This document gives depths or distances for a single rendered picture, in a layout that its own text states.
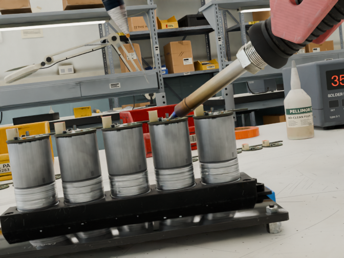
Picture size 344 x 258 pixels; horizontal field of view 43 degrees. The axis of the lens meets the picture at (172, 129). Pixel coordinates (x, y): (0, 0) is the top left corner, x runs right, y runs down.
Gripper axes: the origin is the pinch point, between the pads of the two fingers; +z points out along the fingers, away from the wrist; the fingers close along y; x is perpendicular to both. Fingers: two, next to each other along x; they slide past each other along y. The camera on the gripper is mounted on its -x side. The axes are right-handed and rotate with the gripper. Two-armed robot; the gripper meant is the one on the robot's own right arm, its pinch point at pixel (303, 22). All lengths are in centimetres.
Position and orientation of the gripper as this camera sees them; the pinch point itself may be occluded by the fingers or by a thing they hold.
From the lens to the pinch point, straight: 21.1
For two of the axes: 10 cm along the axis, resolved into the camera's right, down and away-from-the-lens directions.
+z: -2.5, 9.0, 3.7
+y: -6.4, 1.3, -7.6
